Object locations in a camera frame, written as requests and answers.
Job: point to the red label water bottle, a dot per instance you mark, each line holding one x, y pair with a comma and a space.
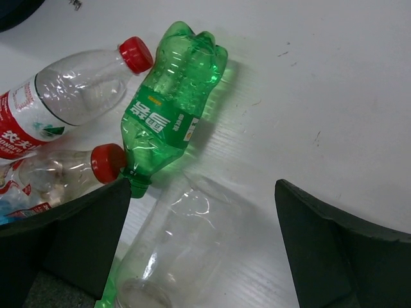
66, 94

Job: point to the clear wide-mouth plastic jar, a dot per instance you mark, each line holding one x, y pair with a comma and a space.
177, 255

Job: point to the green bottle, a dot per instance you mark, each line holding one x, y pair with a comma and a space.
162, 116
109, 292

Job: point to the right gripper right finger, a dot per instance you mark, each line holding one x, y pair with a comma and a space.
338, 259

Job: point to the black bin with gold rim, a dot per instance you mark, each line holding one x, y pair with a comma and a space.
14, 12

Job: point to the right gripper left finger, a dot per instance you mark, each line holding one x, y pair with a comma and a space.
75, 242

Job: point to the crushed bottle red cap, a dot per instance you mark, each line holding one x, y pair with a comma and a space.
36, 184

